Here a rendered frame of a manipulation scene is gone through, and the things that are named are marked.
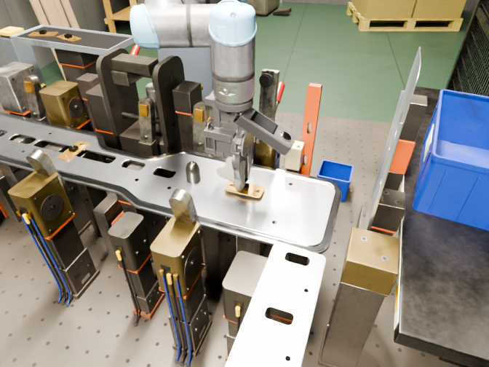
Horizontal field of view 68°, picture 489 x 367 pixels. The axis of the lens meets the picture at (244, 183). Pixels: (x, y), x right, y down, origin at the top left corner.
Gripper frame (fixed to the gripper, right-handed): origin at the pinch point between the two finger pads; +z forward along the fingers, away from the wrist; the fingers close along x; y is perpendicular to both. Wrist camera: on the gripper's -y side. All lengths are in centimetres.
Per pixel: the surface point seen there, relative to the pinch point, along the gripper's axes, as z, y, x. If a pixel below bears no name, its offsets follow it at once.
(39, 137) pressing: 2, 60, -2
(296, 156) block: -2.3, -8.8, -10.7
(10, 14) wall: 44, 320, -217
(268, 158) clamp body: 1.5, -1.7, -13.0
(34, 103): -1, 70, -12
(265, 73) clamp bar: -18.5, 0.9, -16.2
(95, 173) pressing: 2.3, 35.2, 5.9
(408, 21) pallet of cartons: 90, -53, -511
